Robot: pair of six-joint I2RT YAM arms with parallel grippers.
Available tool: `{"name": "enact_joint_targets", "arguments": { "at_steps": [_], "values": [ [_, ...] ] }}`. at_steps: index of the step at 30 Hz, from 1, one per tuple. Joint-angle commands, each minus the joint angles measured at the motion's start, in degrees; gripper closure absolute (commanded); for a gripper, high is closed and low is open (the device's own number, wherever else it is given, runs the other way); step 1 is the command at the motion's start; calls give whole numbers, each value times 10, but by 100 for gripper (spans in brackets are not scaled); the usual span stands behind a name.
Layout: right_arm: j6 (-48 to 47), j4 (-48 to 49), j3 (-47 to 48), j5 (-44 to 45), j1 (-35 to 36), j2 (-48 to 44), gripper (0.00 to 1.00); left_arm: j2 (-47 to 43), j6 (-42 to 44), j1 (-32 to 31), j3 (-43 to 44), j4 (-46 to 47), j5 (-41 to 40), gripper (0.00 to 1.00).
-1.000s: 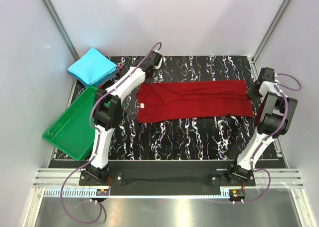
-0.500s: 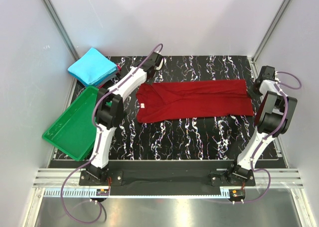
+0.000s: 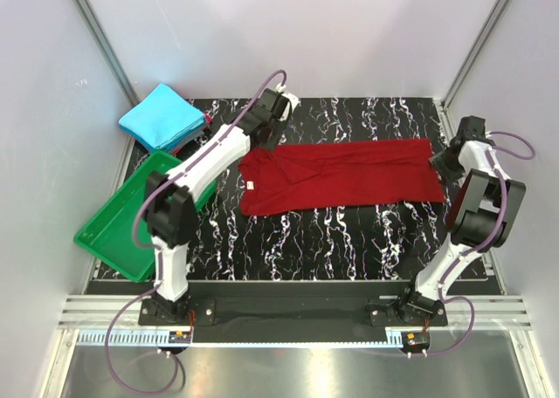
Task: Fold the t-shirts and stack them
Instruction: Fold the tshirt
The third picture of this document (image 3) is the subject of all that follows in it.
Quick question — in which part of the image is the green plastic tray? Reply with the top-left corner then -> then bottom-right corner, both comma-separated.
72,149 -> 217,283

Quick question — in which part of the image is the red t shirt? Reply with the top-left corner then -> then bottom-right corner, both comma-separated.
238,139 -> 445,216

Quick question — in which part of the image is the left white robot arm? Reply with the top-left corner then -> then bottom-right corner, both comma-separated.
141,85 -> 300,325

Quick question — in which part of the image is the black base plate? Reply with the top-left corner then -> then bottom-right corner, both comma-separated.
139,281 -> 447,340

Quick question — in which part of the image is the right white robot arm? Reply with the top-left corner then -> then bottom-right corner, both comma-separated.
393,116 -> 527,326

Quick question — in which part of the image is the aluminium frame post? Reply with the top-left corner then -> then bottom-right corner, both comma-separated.
73,0 -> 140,106
441,0 -> 513,110

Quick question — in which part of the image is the folded light blue shirt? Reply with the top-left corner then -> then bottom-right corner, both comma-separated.
118,84 -> 204,152

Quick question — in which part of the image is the white slotted cable duct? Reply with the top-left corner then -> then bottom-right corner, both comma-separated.
76,328 -> 425,349

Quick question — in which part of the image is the left aluminium frame post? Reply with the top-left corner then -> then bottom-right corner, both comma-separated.
73,0 -> 140,106

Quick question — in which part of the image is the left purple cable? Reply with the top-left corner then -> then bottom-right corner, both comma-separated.
104,69 -> 288,394

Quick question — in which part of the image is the right aluminium frame post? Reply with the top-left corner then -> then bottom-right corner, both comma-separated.
441,0 -> 513,110

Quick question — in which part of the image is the folded grey shirt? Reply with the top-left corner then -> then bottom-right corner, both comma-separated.
167,126 -> 205,155

